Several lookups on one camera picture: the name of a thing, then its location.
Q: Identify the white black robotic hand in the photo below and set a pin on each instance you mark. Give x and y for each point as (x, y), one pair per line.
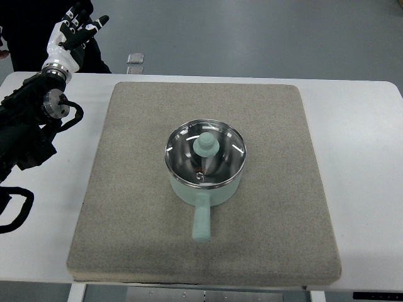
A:
(68, 41)

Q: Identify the glass lid with green knob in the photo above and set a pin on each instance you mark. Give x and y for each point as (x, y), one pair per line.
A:
(205, 153)

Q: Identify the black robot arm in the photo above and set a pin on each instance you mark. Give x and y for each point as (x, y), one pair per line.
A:
(30, 119)

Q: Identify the person in dark clothes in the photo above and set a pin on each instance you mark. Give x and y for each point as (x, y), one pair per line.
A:
(26, 27)

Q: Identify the metal floor plate lower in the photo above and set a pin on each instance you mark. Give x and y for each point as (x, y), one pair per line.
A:
(135, 69)

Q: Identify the metal floor plate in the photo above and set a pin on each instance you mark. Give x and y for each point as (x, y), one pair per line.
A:
(135, 58)
(135, 69)

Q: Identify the metal floor plate upper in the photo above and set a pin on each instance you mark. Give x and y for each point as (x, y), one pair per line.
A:
(135, 58)

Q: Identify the mint green saucepan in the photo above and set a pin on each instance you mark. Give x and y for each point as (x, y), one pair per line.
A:
(204, 196)

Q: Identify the grey fabric mat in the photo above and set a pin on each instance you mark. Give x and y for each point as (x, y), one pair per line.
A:
(275, 230)

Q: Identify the black label strip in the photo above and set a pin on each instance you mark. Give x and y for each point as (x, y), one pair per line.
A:
(381, 296)

